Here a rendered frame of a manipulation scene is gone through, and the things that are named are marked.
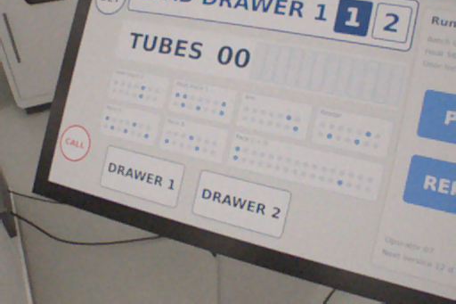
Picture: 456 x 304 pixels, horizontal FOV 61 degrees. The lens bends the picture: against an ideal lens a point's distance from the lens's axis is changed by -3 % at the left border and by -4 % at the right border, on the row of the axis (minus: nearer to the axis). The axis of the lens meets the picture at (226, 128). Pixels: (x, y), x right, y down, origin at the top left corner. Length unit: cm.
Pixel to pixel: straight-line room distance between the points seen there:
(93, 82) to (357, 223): 31
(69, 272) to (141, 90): 127
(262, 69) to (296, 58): 3
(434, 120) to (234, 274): 38
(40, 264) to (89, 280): 22
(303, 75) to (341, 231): 15
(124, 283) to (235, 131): 122
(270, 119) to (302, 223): 10
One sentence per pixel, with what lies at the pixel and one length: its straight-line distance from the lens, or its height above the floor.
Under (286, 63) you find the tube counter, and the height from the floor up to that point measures 111.
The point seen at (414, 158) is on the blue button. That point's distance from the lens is 39.
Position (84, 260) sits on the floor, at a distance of 167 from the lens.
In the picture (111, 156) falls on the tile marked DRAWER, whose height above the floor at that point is 101.
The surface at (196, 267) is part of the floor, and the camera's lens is 157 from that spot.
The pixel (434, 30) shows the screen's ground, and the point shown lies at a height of 115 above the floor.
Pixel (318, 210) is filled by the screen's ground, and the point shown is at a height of 101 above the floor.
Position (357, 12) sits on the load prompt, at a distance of 41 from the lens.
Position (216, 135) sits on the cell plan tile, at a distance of 40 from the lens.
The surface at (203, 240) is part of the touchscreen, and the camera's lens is 41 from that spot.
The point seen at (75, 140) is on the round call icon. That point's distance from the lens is 48.
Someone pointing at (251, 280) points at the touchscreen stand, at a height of 76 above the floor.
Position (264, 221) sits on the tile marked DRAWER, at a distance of 39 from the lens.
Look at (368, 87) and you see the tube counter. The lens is 39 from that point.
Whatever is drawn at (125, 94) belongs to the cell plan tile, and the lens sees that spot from 45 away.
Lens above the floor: 129
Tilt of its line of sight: 37 degrees down
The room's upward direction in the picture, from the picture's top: straight up
